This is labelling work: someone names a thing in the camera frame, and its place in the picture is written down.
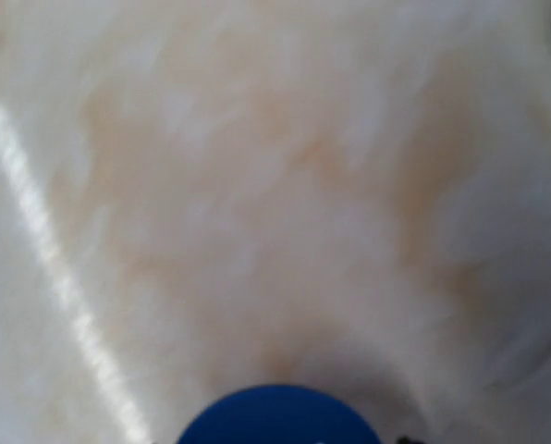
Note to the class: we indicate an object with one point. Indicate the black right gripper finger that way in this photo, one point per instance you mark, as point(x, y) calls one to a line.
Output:
point(408, 440)

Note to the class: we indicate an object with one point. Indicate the blue small blind button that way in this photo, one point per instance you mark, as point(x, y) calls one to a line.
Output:
point(278, 414)

